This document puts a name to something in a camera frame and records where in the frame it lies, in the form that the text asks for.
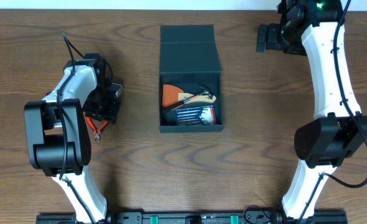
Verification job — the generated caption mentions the red handled pliers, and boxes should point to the red handled pliers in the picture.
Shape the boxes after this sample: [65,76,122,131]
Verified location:
[86,117,109,142]

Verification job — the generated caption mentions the orange scraper wooden handle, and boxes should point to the orange scraper wooden handle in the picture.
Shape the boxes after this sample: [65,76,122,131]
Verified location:
[162,84,216,109]

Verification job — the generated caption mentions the dark green gift box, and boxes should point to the dark green gift box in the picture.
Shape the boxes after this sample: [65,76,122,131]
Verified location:
[159,25,223,133]

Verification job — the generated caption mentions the black handled claw hammer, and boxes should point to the black handled claw hammer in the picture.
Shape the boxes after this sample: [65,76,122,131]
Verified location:
[162,85,212,113]

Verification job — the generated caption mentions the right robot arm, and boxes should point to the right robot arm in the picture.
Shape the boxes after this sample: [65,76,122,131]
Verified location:
[256,0,367,223]

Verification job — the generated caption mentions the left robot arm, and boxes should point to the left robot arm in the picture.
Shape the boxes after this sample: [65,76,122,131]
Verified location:
[24,53,122,223]

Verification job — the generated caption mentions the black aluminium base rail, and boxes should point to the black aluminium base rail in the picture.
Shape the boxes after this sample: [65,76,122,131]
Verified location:
[35,210,348,224]

